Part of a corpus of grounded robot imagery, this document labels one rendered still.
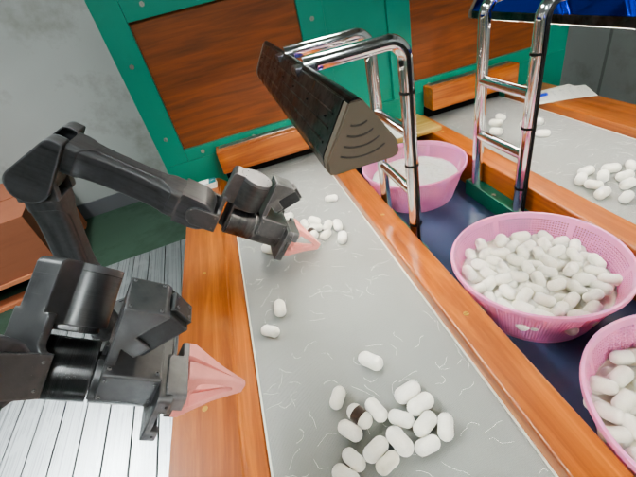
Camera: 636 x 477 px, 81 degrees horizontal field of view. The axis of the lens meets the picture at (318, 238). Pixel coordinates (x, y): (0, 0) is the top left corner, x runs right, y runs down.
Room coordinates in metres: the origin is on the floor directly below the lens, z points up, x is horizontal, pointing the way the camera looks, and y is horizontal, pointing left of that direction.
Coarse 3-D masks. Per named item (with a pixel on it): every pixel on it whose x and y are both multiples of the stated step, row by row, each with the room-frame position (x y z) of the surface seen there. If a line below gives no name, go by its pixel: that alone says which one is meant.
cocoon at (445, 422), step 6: (444, 414) 0.23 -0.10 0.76; (438, 420) 0.22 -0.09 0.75; (444, 420) 0.22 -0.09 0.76; (450, 420) 0.22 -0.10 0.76; (438, 426) 0.22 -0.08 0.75; (444, 426) 0.21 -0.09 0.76; (450, 426) 0.21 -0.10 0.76; (438, 432) 0.21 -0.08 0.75; (444, 432) 0.21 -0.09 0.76; (450, 432) 0.21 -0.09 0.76; (444, 438) 0.20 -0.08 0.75; (450, 438) 0.20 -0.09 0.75
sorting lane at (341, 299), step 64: (320, 192) 0.89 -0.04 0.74; (256, 256) 0.67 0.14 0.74; (320, 256) 0.61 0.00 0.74; (384, 256) 0.56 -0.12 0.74; (256, 320) 0.48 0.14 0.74; (320, 320) 0.44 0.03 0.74; (384, 320) 0.40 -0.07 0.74; (320, 384) 0.32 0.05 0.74; (384, 384) 0.29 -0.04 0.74; (448, 384) 0.27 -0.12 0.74; (320, 448) 0.23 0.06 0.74; (448, 448) 0.20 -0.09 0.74; (512, 448) 0.18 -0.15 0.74
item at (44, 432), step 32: (160, 256) 0.88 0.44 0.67; (0, 416) 0.47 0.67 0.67; (32, 416) 0.45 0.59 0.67; (64, 416) 0.43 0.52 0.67; (96, 416) 0.42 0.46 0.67; (128, 416) 0.40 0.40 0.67; (160, 416) 0.38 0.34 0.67; (0, 448) 0.40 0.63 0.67; (32, 448) 0.39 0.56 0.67; (64, 448) 0.37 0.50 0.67; (96, 448) 0.36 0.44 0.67; (128, 448) 0.34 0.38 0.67; (160, 448) 0.33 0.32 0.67
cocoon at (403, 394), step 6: (402, 384) 0.28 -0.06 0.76; (408, 384) 0.27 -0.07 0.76; (414, 384) 0.27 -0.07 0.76; (396, 390) 0.27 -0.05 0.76; (402, 390) 0.27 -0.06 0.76; (408, 390) 0.27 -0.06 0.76; (414, 390) 0.26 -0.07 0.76; (420, 390) 0.27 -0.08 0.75; (396, 396) 0.26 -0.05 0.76; (402, 396) 0.26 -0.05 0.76; (408, 396) 0.26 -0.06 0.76; (414, 396) 0.26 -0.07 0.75; (402, 402) 0.26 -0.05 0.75
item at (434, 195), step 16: (400, 144) 0.99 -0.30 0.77; (432, 144) 0.96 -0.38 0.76; (448, 144) 0.92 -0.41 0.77; (448, 160) 0.90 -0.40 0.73; (464, 160) 0.82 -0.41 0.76; (368, 176) 0.90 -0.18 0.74; (400, 192) 0.76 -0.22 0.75; (432, 192) 0.75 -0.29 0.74; (448, 192) 0.76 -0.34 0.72; (400, 208) 0.79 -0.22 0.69; (432, 208) 0.77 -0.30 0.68
